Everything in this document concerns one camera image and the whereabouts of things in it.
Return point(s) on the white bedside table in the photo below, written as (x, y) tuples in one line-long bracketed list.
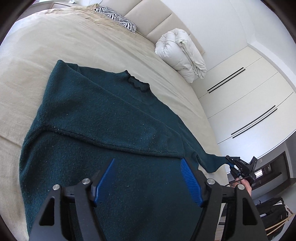
[(62, 4)]

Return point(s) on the zebra print pillow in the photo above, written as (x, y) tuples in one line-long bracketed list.
[(132, 27)]

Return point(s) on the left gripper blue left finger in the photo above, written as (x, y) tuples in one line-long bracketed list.
[(102, 182)]

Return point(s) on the beige padded headboard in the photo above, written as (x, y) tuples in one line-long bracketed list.
[(152, 17)]

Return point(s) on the black bag on floor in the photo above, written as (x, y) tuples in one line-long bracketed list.
[(274, 215)]

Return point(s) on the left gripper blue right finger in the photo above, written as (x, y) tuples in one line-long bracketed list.
[(195, 182)]

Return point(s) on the white folded duvet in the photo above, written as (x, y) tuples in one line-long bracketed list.
[(177, 49)]

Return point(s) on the person's right hand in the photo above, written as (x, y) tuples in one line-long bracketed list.
[(244, 182)]

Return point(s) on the dark green knit sweater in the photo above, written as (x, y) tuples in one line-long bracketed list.
[(89, 116)]

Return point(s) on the white wardrobe with black handles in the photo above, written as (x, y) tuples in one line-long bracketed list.
[(249, 105)]

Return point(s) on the beige bed sheet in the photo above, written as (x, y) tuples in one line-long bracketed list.
[(76, 35)]

